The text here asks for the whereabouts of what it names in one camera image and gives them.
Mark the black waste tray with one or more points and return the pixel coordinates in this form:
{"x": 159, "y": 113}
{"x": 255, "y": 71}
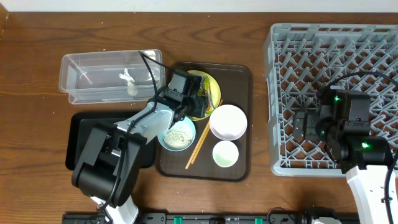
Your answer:
{"x": 80, "y": 128}

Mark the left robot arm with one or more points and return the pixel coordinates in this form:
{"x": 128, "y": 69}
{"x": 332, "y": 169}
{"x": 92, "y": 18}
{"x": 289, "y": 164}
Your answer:
{"x": 108, "y": 166}

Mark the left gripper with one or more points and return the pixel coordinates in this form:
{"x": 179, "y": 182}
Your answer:
{"x": 201, "y": 111}

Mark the white tissue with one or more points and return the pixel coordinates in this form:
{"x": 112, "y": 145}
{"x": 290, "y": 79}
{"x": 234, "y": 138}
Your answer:
{"x": 131, "y": 88}

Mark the wooden chopstick lower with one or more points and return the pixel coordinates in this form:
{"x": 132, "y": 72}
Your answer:
{"x": 200, "y": 143}

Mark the light green cup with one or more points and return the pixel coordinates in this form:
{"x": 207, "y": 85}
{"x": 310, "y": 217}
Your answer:
{"x": 225, "y": 154}

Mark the dark brown serving tray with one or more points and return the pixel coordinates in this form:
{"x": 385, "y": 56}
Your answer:
{"x": 235, "y": 82}

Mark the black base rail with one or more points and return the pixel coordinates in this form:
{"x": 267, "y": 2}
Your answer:
{"x": 161, "y": 218}

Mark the grey dishwasher rack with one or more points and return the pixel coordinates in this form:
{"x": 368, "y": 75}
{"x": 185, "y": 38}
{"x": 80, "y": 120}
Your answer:
{"x": 300, "y": 59}

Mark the clear plastic waste bin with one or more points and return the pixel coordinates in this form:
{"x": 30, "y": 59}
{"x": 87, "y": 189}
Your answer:
{"x": 91, "y": 78}

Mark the pink white bowl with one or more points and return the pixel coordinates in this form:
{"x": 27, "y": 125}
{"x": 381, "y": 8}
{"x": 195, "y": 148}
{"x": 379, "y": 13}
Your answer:
{"x": 228, "y": 122}

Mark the wooden chopstick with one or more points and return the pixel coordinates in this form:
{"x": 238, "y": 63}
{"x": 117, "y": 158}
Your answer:
{"x": 200, "y": 143}
{"x": 188, "y": 163}

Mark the blue bowl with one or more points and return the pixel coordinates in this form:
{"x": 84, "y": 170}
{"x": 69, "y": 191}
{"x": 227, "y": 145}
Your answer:
{"x": 185, "y": 123}

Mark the green snack wrapper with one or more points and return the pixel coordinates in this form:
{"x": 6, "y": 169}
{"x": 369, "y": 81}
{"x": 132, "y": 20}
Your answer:
{"x": 207, "y": 95}

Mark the cooked rice pile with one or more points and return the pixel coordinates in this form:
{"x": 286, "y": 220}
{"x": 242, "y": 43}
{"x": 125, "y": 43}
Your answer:
{"x": 178, "y": 139}

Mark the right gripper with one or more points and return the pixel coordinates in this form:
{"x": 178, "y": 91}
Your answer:
{"x": 311, "y": 119}

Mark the yellow plate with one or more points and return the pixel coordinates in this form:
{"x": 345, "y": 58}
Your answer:
{"x": 213, "y": 89}

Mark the wooden chopstick upper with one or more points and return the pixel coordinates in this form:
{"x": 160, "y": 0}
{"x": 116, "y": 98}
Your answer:
{"x": 188, "y": 163}

